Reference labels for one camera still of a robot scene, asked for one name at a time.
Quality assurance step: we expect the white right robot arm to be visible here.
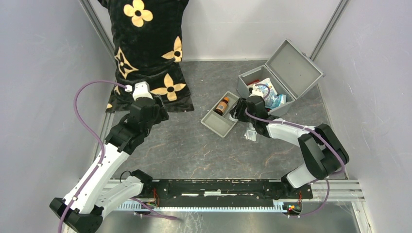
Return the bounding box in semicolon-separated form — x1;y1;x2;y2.
230;96;349;198

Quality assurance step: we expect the silver metal case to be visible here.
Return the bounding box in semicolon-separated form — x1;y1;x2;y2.
237;39;325;117

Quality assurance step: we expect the clear bag of wipes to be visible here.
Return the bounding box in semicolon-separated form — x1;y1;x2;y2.
244;129;257;142

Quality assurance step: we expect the blue gauze packet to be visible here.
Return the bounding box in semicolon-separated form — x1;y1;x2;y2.
265;93;287;109

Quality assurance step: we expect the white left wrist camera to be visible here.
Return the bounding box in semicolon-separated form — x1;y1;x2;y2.
124;82;153;101

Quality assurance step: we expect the white plastic bottle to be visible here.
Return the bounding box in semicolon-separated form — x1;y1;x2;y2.
228;116;239;125

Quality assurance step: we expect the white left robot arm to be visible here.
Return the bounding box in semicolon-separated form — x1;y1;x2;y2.
50;95;169;233

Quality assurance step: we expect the grey plastic divider tray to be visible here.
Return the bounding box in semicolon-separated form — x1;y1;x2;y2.
201;91;240;138

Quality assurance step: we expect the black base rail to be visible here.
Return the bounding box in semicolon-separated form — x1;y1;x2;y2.
138;179;313;208

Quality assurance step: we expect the white wipes packet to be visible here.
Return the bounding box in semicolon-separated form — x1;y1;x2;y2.
256;78;278;96

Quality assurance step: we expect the amber pill bottle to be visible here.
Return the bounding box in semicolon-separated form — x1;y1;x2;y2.
214;97;230;116

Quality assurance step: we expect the red first aid pouch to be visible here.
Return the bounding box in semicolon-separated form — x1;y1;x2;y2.
247;80;260;86

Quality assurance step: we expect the black floral velvet cloth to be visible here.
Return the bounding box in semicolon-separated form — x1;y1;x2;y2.
100;0;194;113

